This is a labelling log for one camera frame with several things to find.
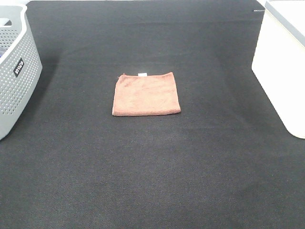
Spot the white storage box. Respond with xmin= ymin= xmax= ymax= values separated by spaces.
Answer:
xmin=252 ymin=0 xmax=305 ymax=138

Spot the grey perforated laundry basket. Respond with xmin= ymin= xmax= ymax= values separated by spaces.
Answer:
xmin=0 ymin=1 xmax=42 ymax=138

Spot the orange-brown towel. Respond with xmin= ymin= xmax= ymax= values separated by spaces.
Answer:
xmin=112 ymin=72 xmax=181 ymax=116

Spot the black table mat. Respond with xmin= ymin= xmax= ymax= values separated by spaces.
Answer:
xmin=0 ymin=0 xmax=305 ymax=229

